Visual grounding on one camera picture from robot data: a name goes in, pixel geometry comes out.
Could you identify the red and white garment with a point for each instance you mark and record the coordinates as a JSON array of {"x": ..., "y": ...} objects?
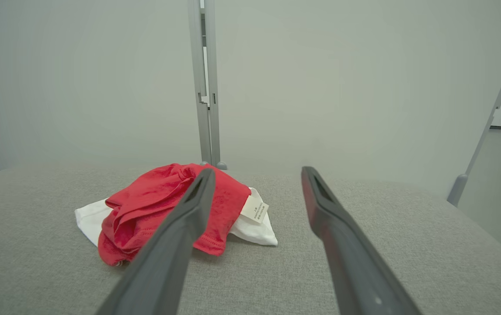
[{"x": 145, "y": 205}]

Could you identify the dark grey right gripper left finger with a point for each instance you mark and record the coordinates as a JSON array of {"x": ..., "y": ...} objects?
[{"x": 167, "y": 253}]

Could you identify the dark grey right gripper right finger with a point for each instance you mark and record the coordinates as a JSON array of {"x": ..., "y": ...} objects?
[{"x": 351, "y": 262}]

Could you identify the grey metal partition post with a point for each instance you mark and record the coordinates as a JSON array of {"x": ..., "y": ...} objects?
[
  {"x": 457, "y": 188},
  {"x": 211, "y": 52},
  {"x": 199, "y": 65}
]

